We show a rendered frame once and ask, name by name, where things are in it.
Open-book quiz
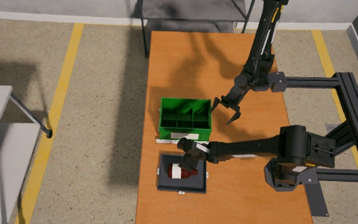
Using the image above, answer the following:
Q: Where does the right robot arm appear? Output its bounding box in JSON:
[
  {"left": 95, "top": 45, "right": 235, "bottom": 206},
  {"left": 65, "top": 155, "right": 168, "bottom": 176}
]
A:
[{"left": 226, "top": 0, "right": 289, "bottom": 105}]

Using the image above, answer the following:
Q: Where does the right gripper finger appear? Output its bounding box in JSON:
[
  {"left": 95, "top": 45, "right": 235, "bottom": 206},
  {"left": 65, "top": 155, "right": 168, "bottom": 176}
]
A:
[
  {"left": 209, "top": 97, "right": 219, "bottom": 113},
  {"left": 226, "top": 111, "right": 241, "bottom": 125}
]

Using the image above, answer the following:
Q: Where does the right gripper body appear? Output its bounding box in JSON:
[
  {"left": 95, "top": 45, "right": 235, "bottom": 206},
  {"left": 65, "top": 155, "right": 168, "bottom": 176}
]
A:
[{"left": 219, "top": 95, "right": 241, "bottom": 114}]

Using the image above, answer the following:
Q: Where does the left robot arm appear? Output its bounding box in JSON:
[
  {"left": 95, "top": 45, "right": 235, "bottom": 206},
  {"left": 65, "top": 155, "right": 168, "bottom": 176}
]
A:
[{"left": 177, "top": 125, "right": 336, "bottom": 188}]

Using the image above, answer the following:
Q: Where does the dark red bottle with white label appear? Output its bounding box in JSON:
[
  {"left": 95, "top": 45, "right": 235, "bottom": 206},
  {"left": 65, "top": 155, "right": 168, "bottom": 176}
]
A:
[{"left": 168, "top": 164, "right": 197, "bottom": 179}]

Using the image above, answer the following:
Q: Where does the green divided crate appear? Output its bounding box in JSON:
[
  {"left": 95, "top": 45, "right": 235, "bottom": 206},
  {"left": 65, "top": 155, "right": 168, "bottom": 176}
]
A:
[{"left": 159, "top": 97, "right": 212, "bottom": 141}]

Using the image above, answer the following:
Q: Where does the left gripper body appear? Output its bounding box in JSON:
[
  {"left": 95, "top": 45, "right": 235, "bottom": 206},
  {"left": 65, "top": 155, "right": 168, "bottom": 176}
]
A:
[{"left": 181, "top": 153, "right": 202, "bottom": 170}]

